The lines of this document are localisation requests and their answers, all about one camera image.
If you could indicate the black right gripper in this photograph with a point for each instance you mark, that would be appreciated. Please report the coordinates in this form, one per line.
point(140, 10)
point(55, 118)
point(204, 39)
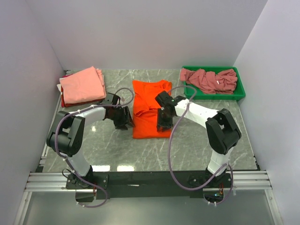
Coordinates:
point(161, 123)

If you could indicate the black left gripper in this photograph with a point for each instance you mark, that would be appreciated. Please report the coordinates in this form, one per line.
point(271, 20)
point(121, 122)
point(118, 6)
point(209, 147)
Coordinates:
point(126, 119)

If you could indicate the orange t-shirt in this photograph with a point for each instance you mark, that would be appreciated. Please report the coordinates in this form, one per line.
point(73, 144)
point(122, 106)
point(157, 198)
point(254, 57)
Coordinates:
point(145, 109)

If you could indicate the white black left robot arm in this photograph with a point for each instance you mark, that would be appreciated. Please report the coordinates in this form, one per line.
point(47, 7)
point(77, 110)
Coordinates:
point(66, 134)

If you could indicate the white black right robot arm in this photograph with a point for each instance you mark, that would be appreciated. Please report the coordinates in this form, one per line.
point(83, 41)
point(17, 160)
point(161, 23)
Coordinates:
point(222, 131)

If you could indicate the green plastic tray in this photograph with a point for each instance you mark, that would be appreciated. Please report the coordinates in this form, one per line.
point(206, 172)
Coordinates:
point(237, 95)

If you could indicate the folded pink t-shirt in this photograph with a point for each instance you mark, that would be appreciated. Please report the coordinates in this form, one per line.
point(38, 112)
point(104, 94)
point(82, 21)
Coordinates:
point(82, 85)

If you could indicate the dusty rose t-shirt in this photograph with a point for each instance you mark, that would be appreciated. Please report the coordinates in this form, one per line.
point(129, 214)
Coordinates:
point(210, 82)

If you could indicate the black base crossbar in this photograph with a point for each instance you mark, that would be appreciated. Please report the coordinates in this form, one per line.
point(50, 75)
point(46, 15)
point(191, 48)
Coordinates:
point(146, 184)

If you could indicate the folded white t-shirt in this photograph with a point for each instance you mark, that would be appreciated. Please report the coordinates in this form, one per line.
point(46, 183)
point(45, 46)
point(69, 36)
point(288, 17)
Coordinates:
point(62, 84)

